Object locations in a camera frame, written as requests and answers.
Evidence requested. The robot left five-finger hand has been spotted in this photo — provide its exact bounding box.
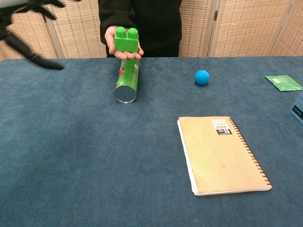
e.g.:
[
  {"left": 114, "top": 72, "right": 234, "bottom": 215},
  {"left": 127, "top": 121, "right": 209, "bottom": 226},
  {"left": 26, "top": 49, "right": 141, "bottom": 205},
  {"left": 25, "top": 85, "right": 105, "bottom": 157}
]
[{"left": 0, "top": 0, "right": 66, "bottom": 70}]

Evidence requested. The person's right hand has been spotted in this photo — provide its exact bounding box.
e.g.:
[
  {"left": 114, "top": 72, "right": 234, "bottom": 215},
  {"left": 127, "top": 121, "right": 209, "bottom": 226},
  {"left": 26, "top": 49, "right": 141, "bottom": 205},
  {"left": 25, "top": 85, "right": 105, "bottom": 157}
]
[{"left": 104, "top": 25, "right": 144, "bottom": 60}]

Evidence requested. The green toy building block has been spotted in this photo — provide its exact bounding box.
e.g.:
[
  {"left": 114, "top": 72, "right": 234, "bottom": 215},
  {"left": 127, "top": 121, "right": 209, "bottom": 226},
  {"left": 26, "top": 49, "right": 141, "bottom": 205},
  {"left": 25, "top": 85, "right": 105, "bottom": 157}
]
[{"left": 114, "top": 26, "right": 140, "bottom": 53}]

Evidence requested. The person's right forearm black sleeve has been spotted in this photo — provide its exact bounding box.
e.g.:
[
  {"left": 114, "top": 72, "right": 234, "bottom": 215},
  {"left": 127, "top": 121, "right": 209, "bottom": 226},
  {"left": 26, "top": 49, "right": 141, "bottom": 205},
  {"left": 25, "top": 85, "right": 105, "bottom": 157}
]
[{"left": 98, "top": 7, "right": 133, "bottom": 45}]

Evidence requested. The person's torso black clothing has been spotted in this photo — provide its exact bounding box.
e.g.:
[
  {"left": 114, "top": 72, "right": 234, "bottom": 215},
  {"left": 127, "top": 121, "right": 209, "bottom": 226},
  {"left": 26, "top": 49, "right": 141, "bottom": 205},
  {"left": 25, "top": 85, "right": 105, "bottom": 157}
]
[{"left": 98, "top": 0, "right": 183, "bottom": 58}]

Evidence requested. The woven folding screen panel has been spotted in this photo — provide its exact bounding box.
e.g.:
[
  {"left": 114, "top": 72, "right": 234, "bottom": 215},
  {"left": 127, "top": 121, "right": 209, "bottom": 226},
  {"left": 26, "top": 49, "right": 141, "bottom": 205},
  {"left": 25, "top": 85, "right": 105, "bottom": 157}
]
[
  {"left": 178, "top": 0, "right": 217, "bottom": 58},
  {"left": 269, "top": 0, "right": 303, "bottom": 56},
  {"left": 208, "top": 0, "right": 294, "bottom": 57},
  {"left": 0, "top": 8, "right": 59, "bottom": 60},
  {"left": 46, "top": 0, "right": 107, "bottom": 59}
]

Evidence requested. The green cylindrical snack can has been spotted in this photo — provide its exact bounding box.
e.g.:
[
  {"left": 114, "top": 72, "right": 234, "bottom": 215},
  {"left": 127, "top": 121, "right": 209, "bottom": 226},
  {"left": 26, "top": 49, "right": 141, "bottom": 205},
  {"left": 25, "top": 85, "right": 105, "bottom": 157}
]
[{"left": 114, "top": 58, "right": 141, "bottom": 104}]

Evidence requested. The blue ball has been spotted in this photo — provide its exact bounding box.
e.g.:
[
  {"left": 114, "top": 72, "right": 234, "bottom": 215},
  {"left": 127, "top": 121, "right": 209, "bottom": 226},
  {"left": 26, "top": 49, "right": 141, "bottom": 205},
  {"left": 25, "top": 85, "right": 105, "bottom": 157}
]
[{"left": 194, "top": 70, "right": 210, "bottom": 86}]

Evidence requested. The blue table cloth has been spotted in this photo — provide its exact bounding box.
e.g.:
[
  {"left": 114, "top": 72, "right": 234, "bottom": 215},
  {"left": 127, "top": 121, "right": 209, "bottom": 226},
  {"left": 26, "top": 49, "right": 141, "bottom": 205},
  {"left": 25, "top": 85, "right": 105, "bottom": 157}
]
[{"left": 0, "top": 56, "right": 303, "bottom": 227}]

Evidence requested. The brown spiral notebook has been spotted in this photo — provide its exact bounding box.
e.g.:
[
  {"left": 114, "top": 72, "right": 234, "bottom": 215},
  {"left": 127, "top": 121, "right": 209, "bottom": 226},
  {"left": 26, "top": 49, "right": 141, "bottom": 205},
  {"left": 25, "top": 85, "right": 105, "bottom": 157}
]
[{"left": 177, "top": 115, "right": 272, "bottom": 197}]

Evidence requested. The green foil packet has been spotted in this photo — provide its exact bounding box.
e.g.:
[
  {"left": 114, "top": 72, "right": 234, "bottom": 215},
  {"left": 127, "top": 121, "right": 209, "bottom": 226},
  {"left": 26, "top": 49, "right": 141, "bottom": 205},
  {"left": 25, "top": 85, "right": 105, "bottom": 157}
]
[{"left": 264, "top": 75, "right": 303, "bottom": 92}]

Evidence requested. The light blue cardboard box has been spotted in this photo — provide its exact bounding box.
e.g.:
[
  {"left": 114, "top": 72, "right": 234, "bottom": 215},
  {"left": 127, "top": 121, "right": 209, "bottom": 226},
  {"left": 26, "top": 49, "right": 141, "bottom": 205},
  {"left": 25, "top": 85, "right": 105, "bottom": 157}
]
[{"left": 289, "top": 92, "right": 303, "bottom": 125}]

